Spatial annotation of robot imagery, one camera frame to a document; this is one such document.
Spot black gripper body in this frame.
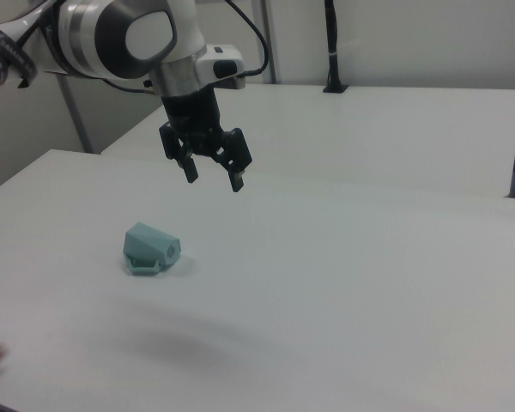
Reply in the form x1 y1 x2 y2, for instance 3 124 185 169
161 88 232 158

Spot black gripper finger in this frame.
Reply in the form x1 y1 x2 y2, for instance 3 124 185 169
215 127 255 193
159 121 200 185

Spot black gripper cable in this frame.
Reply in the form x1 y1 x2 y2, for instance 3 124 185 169
225 0 270 79

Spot grey metal partition post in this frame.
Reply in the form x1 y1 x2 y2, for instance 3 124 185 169
264 0 281 85

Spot black camera stand pole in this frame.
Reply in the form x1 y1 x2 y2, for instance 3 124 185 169
323 0 349 94

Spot black printed strap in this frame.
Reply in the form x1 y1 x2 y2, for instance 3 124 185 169
0 23 38 102

